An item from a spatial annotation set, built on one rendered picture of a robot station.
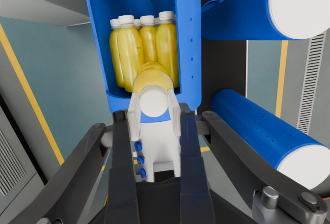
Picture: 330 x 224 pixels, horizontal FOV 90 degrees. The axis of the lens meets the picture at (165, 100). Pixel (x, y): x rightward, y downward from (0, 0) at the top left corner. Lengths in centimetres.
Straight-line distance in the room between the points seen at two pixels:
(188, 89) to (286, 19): 42
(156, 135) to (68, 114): 130
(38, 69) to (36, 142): 79
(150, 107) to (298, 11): 61
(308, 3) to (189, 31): 45
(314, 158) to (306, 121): 155
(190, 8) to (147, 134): 56
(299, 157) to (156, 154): 65
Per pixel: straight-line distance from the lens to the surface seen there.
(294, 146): 97
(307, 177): 110
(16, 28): 193
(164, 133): 78
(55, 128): 206
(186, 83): 40
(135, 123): 16
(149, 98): 22
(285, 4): 70
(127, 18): 47
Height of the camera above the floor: 159
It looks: 69 degrees down
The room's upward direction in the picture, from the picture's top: 166 degrees clockwise
